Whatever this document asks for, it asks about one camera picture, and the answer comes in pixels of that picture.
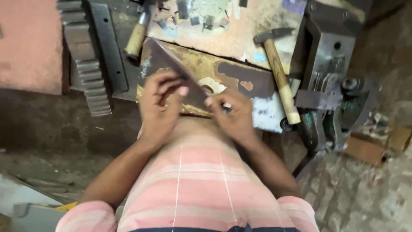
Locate person's left hand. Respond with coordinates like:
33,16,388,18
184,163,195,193
138,71,189,146

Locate person's right hand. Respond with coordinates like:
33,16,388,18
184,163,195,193
205,92,259,144

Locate dark metal sheet piece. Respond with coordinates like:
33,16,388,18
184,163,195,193
139,38,210,112

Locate rusty brown metal plate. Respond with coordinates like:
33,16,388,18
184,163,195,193
137,39,287,133

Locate dark metal bar with holes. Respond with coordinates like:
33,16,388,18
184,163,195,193
88,3,129,94

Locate pile of metal scraps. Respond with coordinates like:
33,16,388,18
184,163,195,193
154,0,249,33

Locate toothed grey metal rack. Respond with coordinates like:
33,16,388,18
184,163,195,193
57,0,112,117

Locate pink striped shirt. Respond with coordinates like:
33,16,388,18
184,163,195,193
55,116,320,232

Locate grey metal press machine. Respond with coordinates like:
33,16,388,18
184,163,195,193
280,0,382,156

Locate brown wooden block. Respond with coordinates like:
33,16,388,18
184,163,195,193
342,135,387,167

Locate yellow strip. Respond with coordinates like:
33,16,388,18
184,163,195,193
55,201,78,212

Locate grey metal sheet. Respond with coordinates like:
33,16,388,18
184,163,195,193
0,174,78,232

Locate hammer with pale wooden handle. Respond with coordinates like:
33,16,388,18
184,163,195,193
124,0,157,60

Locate hammer with long wooden handle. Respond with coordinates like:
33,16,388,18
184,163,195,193
253,28,301,125

